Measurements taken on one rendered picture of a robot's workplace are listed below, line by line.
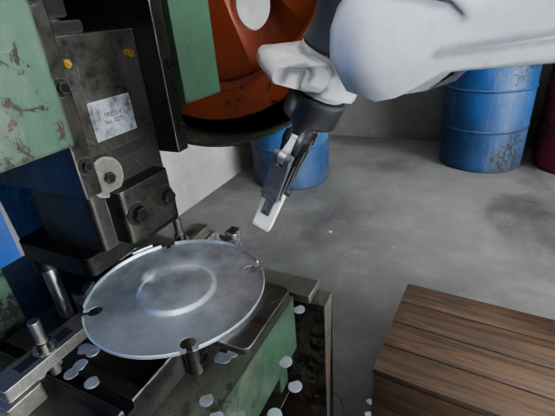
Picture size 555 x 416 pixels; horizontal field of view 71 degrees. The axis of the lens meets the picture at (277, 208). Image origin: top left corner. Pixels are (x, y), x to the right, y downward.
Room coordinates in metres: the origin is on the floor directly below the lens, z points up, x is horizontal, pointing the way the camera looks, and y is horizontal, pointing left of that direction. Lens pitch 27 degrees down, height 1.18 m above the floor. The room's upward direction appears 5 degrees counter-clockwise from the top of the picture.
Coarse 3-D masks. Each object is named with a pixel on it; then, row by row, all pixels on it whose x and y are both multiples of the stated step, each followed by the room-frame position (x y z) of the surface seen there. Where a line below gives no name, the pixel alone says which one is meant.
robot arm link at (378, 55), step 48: (384, 0) 0.33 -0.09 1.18; (432, 0) 0.31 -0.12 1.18; (480, 0) 0.30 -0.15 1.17; (528, 0) 0.28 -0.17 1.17; (336, 48) 0.35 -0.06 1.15; (384, 48) 0.32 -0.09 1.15; (432, 48) 0.31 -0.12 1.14; (480, 48) 0.29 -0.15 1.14; (528, 48) 0.28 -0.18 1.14; (384, 96) 0.33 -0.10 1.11
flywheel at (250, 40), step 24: (216, 0) 0.88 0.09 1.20; (288, 0) 0.81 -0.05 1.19; (312, 0) 0.79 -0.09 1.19; (216, 24) 0.89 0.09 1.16; (240, 24) 0.88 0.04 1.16; (264, 24) 0.83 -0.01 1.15; (288, 24) 0.81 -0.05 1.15; (216, 48) 0.89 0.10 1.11; (240, 48) 0.86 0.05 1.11; (240, 72) 0.86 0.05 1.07; (216, 96) 0.86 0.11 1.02; (240, 96) 0.83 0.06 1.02; (264, 96) 0.80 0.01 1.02
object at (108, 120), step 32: (64, 32) 0.55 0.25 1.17; (96, 32) 0.54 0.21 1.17; (128, 32) 0.59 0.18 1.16; (64, 64) 0.48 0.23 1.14; (96, 64) 0.53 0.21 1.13; (128, 64) 0.58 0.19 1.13; (96, 96) 0.52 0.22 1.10; (128, 96) 0.56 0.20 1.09; (96, 128) 0.51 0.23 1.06; (128, 128) 0.55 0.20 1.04; (96, 160) 0.49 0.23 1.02; (128, 160) 0.54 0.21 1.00; (160, 160) 0.60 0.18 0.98; (32, 192) 0.53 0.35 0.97; (128, 192) 0.49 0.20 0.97; (160, 192) 0.54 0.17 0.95; (64, 224) 0.50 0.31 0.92; (96, 224) 0.47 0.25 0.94; (128, 224) 0.48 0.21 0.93; (160, 224) 0.53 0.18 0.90
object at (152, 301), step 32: (160, 256) 0.62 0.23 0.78; (192, 256) 0.61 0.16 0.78; (224, 256) 0.60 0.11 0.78; (96, 288) 0.53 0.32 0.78; (128, 288) 0.53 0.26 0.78; (160, 288) 0.51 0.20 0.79; (192, 288) 0.51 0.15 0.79; (224, 288) 0.51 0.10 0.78; (256, 288) 0.50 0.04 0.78; (96, 320) 0.46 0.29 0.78; (128, 320) 0.45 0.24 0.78; (160, 320) 0.44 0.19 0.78; (192, 320) 0.44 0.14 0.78; (224, 320) 0.43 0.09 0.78; (128, 352) 0.39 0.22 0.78; (160, 352) 0.38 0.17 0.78
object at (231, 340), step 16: (272, 288) 0.50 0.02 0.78; (272, 304) 0.46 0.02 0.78; (256, 320) 0.43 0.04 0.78; (272, 320) 0.44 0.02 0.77; (240, 336) 0.40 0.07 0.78; (256, 336) 0.40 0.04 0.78; (192, 352) 0.45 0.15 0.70; (208, 352) 0.47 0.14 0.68; (240, 352) 0.38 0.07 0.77; (192, 368) 0.45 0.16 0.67
